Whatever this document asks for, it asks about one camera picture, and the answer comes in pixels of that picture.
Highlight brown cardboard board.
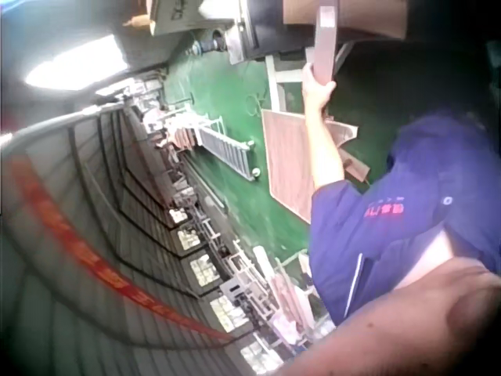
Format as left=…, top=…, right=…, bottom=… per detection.
left=281, top=0, right=409, bottom=41

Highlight metal roller conveyor cart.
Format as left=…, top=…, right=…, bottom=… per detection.
left=193, top=113, right=262, bottom=182

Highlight production line with racks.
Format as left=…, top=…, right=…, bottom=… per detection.
left=127, top=72, right=338, bottom=376

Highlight brown wood panel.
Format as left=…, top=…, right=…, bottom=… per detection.
left=261, top=108, right=319, bottom=225

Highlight ceiling light panel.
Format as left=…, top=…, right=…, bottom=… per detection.
left=24, top=34, right=129, bottom=92

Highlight red banner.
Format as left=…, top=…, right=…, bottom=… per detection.
left=10, top=155, right=236, bottom=342

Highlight stack of wood planks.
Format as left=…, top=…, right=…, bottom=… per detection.
left=171, top=124, right=197, bottom=151

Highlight wood offcut pieces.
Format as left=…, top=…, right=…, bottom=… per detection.
left=327, top=118, right=372, bottom=183

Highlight pinkish wood plank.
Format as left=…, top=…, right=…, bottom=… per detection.
left=312, top=5, right=340, bottom=86

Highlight grey workshop machine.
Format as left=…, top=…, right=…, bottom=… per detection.
left=148, top=0, right=315, bottom=66

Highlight white metal frame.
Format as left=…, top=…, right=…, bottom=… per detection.
left=265, top=53, right=314, bottom=115

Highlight person's left hand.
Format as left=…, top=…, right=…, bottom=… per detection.
left=301, top=61, right=338, bottom=115

